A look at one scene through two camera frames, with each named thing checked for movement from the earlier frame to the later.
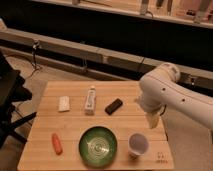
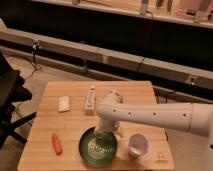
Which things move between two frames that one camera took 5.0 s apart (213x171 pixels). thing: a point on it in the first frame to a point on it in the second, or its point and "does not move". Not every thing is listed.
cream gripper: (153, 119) to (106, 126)
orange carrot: (57, 144) does not move
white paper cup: (138, 144) does not move
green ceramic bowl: (98, 146) does not move
